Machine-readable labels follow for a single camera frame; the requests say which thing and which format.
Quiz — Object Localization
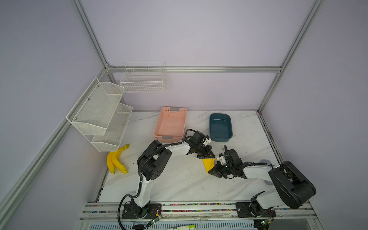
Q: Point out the white mesh shelf upper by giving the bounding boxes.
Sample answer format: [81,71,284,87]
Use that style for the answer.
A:
[66,78,125,136]

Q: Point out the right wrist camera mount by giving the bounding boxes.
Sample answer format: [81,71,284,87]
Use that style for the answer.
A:
[216,153,228,165]

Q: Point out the teal oval plastic tub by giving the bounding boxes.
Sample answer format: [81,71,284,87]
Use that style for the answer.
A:
[209,113,233,142]

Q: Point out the yellow banana toy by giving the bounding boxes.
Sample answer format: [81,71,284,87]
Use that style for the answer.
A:
[106,144,129,174]

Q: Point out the white wire wall basket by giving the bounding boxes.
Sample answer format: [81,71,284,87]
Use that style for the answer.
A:
[120,62,166,93]

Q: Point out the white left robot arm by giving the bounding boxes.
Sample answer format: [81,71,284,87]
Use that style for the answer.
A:
[117,129,215,230]

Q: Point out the pink perforated plastic basket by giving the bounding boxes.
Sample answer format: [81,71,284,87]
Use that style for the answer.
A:
[153,107,187,143]

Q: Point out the white mesh shelf lower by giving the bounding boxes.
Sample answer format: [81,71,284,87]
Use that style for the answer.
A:
[92,103,133,152]

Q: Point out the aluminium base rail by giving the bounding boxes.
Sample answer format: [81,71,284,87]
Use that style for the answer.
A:
[80,201,317,222]

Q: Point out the yellow paper napkin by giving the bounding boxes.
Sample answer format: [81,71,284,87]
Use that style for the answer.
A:
[202,158,215,173]

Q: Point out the grey oval case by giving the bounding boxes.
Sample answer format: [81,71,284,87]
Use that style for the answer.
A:
[260,159,272,165]

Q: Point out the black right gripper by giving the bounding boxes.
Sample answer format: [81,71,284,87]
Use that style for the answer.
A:
[208,161,234,178]

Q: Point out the white mesh shelf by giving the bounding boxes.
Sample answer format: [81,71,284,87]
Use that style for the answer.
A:
[92,103,133,152]
[66,78,125,136]

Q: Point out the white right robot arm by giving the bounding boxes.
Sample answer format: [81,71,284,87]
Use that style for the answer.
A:
[205,147,317,217]

